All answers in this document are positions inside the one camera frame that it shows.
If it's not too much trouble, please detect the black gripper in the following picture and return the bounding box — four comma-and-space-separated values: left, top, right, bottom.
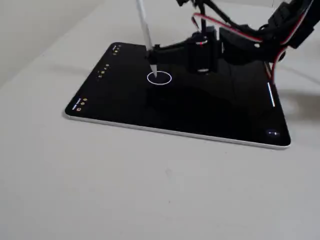
146, 25, 224, 75

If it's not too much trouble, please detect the white stylus pen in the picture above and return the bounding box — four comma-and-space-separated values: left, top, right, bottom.
136, 0, 159, 79

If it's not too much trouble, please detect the black screen silver tablet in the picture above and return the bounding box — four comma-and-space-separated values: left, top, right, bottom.
63, 41, 292, 151

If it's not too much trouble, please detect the black camera cable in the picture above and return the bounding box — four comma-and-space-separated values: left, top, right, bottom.
206, 0, 253, 30

